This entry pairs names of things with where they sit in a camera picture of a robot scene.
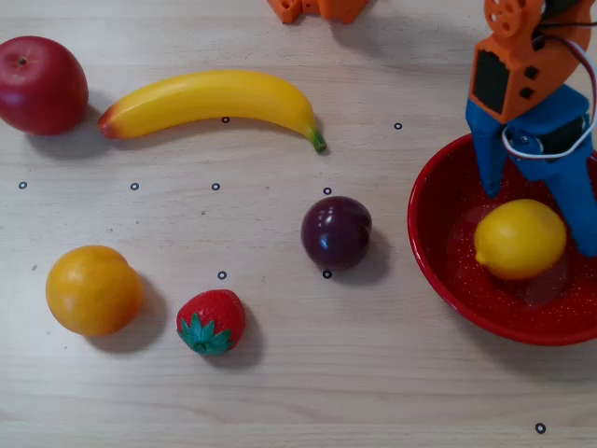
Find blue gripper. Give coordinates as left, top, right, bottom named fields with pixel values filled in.
left=465, top=83, right=597, bottom=259

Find yellow toy lemon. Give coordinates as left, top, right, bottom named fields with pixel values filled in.
left=474, top=199, right=568, bottom=281

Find orange robot base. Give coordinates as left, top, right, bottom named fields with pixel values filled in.
left=267, top=0, right=373, bottom=25

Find red speckled bowl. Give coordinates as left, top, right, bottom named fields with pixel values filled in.
left=407, top=133, right=597, bottom=347

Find dark purple toy plum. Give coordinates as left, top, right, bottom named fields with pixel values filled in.
left=300, top=195, right=373, bottom=271

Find yellow toy banana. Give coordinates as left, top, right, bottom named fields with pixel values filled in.
left=97, top=69, right=327, bottom=153

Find red toy strawberry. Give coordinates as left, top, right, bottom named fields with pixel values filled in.
left=175, top=288, right=247, bottom=357

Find orange toy peach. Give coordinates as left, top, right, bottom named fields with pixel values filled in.
left=45, top=245, right=145, bottom=338

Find red toy apple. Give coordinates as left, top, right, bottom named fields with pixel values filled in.
left=0, top=35, right=90, bottom=137

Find red white black servo cable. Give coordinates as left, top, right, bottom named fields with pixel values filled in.
left=501, top=21, right=597, bottom=161

